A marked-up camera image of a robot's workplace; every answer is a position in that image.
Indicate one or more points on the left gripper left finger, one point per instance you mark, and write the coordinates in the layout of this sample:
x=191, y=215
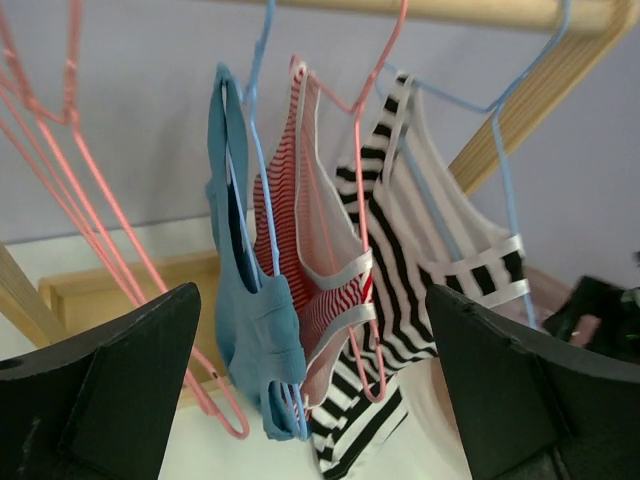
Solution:
x=100, y=404

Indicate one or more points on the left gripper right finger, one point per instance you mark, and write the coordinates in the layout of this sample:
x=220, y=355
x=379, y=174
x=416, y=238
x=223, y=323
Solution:
x=530, y=406

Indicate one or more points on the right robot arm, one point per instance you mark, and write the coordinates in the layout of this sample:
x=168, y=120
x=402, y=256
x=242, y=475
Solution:
x=616, y=309

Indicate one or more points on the blue tank top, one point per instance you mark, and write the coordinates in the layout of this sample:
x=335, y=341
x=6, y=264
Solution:
x=256, y=325

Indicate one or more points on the black white striped tank top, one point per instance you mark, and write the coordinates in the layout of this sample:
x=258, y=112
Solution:
x=423, y=231

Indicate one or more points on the red striped tank top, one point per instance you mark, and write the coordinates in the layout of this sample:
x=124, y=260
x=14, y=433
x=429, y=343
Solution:
x=321, y=255

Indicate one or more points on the wooden clothes rack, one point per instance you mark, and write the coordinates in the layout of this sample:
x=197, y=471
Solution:
x=594, y=28

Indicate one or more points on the blue wire hanger left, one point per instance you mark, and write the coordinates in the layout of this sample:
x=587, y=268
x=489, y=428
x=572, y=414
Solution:
x=265, y=200

